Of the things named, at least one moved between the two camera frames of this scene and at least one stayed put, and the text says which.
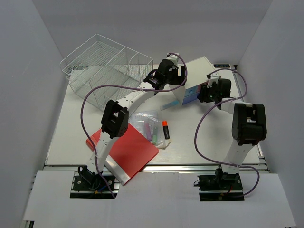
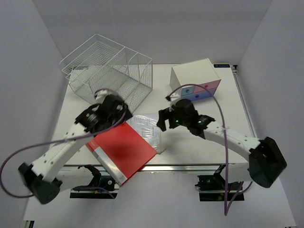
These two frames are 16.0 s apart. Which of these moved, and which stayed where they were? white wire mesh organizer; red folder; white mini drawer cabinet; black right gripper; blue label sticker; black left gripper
Moved: black left gripper; black right gripper
Stayed: red folder; white wire mesh organizer; white mini drawer cabinet; blue label sticker
